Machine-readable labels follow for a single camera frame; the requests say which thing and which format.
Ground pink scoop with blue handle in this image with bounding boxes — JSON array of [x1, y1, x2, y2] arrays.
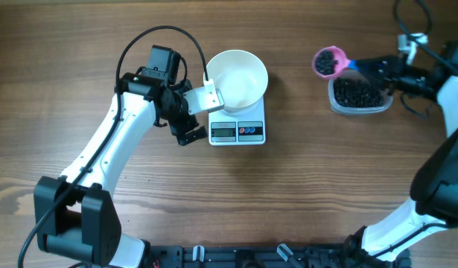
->
[[312, 45, 358, 80]]

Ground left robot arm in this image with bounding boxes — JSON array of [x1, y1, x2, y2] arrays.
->
[[30, 46, 223, 267]]

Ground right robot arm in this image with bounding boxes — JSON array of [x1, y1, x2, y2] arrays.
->
[[340, 41, 458, 267]]

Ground white digital kitchen scale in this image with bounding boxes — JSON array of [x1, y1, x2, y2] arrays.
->
[[209, 98, 266, 146]]

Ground white plastic bowl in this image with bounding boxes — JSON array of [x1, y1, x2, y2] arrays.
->
[[206, 49, 268, 112]]

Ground black beans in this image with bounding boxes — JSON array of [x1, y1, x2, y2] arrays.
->
[[313, 47, 384, 109]]

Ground clear plastic container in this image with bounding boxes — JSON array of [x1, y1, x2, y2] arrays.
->
[[328, 70, 393, 115]]

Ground right black cable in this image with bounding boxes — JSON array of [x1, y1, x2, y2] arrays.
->
[[393, 0, 458, 79]]

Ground black cable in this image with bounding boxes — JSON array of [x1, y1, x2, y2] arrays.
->
[[393, 0, 458, 79], [16, 25, 209, 268]]

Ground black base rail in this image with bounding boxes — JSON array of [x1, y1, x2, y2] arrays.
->
[[142, 243, 412, 268]]

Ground left black cable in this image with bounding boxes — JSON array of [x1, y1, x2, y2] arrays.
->
[[16, 25, 209, 268]]

